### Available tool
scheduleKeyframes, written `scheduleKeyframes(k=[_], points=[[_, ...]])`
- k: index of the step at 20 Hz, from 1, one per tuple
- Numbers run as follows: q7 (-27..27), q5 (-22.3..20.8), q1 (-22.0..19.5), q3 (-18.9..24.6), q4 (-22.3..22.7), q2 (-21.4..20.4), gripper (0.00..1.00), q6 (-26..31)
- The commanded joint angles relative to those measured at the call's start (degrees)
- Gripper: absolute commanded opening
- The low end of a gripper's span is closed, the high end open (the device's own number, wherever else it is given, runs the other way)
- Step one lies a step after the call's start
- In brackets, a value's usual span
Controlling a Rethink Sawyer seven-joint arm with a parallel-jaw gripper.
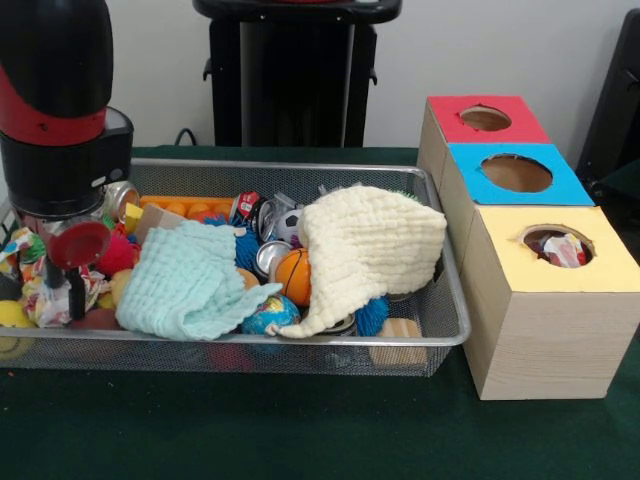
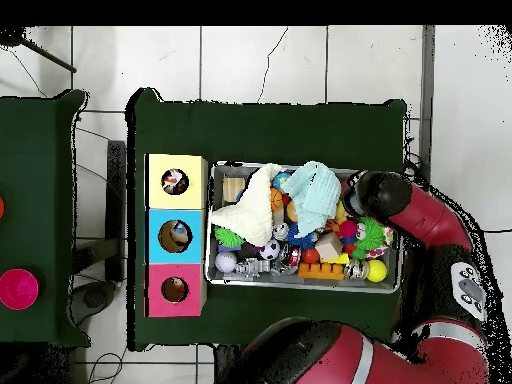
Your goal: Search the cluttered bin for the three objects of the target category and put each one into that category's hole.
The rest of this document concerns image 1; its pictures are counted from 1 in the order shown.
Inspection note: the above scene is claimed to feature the orange toy brick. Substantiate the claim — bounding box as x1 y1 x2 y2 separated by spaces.
140 195 233 223

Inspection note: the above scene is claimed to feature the small soccer ball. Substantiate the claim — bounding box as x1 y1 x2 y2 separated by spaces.
275 208 305 244

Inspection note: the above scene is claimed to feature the red spiky ball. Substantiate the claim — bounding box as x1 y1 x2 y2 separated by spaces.
98 225 139 276

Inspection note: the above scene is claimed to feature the yellow ball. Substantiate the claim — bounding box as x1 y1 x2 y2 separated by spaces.
0 300 36 359

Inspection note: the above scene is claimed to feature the mint waffle cloth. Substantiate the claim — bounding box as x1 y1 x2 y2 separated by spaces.
115 220 286 343

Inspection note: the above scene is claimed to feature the blue spiky ball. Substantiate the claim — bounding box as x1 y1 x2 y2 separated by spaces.
353 297 390 336

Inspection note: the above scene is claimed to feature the orange toy basketball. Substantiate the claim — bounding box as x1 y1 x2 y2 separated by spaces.
274 248 313 307

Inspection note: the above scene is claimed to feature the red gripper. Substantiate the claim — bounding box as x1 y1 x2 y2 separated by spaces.
38 219 113 323

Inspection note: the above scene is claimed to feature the cream waffle cloth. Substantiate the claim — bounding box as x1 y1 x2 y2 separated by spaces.
272 185 448 339

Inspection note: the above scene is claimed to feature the shallow clear mesh bin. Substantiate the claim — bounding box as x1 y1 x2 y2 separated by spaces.
0 155 471 378

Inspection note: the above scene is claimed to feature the blue globe ball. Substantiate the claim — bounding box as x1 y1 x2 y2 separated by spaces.
245 296 301 336

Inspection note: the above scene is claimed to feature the multicoloured patterned cloth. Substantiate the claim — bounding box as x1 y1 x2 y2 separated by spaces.
543 232 591 268
0 228 111 329

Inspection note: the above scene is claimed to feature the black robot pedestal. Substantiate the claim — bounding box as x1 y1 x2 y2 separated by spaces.
193 0 401 149

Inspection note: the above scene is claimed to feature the wooden box with three holes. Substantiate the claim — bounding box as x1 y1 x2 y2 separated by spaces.
417 95 640 401

